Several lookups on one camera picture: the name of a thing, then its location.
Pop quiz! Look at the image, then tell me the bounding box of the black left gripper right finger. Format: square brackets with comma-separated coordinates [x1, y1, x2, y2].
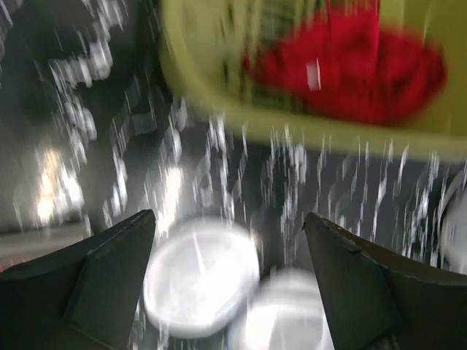
[304, 212, 466, 349]

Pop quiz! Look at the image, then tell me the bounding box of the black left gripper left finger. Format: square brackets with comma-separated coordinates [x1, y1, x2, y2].
[1, 209, 155, 350]

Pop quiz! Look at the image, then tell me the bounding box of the red bra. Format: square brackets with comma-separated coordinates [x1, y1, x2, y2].
[243, 1, 448, 125]

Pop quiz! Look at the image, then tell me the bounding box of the white mesh laundry bag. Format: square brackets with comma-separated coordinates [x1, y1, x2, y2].
[142, 217, 333, 349]

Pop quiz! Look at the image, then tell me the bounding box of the olive green plastic basket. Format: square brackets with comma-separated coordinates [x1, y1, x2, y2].
[161, 1, 466, 163]

